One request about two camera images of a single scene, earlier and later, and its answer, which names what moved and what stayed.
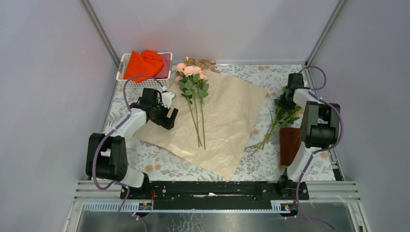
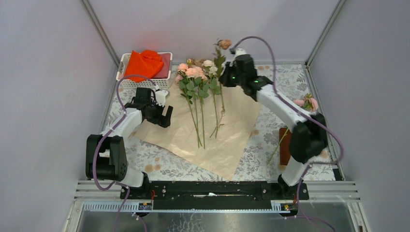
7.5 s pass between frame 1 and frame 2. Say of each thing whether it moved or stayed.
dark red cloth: stayed
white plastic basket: stayed
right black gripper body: moved
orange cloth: stayed
